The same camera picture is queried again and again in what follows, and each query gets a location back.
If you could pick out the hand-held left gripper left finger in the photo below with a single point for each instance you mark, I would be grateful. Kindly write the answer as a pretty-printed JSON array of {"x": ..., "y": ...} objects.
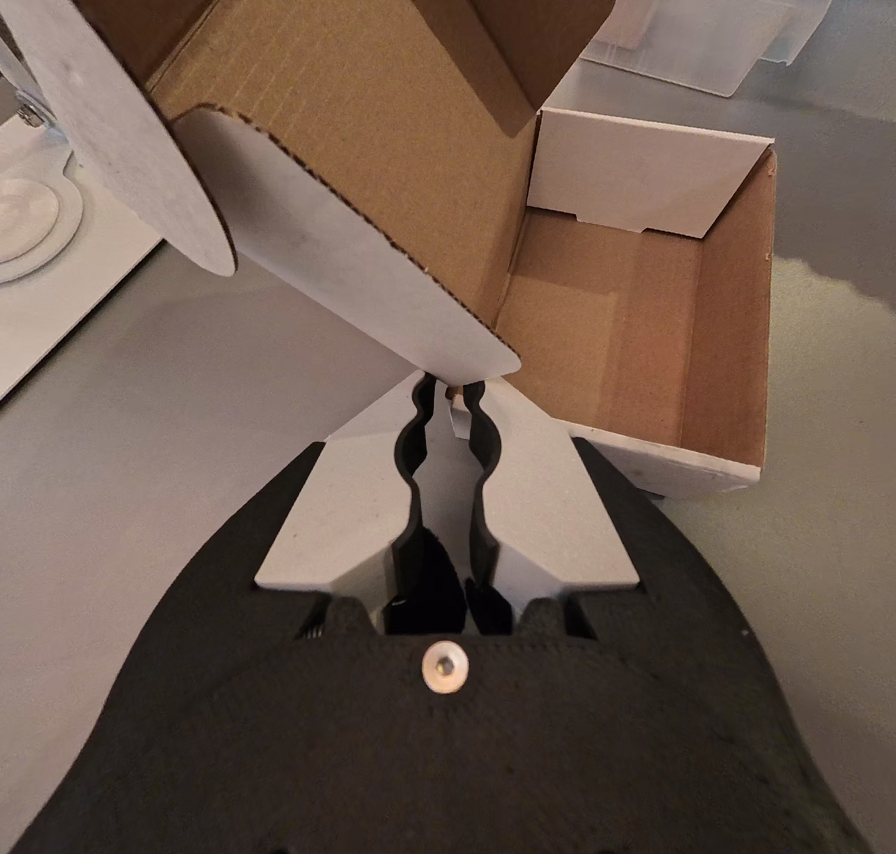
[{"x": 336, "y": 518}]

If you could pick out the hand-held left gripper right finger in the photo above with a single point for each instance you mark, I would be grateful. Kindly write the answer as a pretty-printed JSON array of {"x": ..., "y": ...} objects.
[{"x": 553, "y": 518}]

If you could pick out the white cardboard box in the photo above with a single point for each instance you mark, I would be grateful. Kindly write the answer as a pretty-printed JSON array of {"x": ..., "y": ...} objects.
[{"x": 350, "y": 133}]

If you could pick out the clear plastic bin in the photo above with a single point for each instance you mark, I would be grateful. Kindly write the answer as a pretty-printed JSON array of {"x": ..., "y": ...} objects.
[{"x": 700, "y": 28}]

